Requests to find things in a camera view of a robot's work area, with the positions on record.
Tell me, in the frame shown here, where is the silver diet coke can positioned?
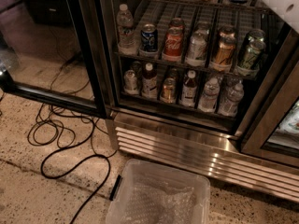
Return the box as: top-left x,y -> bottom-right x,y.
185,33 -> 207,66

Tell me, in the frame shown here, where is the thin black tangled cable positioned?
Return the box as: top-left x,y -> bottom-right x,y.
27,56 -> 104,147

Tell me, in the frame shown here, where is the brown juice bottle right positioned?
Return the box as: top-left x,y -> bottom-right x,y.
179,70 -> 197,107

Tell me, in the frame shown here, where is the rear gold can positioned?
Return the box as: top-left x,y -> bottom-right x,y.
218,26 -> 235,37

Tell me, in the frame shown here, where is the water bottle bottom right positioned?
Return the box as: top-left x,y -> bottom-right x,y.
218,81 -> 244,118

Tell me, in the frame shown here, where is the stainless steel display fridge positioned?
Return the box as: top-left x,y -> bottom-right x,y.
81,0 -> 299,204

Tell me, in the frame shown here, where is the water bottle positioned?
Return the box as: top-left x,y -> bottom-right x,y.
198,77 -> 220,112
218,81 -> 244,118

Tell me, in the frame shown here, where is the blue pepsi can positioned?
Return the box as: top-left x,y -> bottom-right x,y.
141,23 -> 158,54

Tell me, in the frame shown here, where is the brown juice bottle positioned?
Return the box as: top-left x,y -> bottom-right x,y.
142,63 -> 157,99
179,70 -> 197,107

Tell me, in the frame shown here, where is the rear silver can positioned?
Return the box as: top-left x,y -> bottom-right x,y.
194,21 -> 210,36

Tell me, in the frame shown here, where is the green soda can front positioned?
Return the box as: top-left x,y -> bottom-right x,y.
236,39 -> 266,77

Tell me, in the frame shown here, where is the open glass fridge door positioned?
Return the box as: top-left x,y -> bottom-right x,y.
0,0 -> 107,119

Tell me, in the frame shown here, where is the bubble wrap sheet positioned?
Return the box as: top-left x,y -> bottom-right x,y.
121,177 -> 196,224

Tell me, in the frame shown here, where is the right glass fridge door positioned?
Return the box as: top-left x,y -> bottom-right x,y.
240,47 -> 299,169

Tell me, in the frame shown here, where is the brown juice bottle left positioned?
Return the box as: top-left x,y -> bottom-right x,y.
142,63 -> 157,99

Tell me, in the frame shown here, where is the water bottle bottom left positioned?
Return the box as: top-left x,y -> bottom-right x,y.
198,77 -> 220,112

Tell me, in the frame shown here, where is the red coca cola can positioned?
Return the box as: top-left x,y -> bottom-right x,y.
163,27 -> 183,62

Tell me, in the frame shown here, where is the clear water bottle middle shelf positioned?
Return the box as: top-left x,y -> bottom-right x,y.
117,4 -> 136,55

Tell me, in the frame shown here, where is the thick black floor cable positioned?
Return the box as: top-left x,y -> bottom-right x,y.
40,119 -> 112,224

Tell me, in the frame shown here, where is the gold soda can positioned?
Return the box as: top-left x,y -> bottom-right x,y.
209,36 -> 236,72

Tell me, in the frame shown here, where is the rear red cola can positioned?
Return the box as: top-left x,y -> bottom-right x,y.
169,17 -> 185,31

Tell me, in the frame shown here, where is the rear green can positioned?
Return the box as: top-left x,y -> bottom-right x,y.
246,29 -> 265,43

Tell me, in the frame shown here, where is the clear plastic storage bin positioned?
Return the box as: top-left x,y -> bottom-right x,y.
106,159 -> 210,224

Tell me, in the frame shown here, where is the gold can bottom shelf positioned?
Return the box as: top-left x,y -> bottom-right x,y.
160,77 -> 176,104

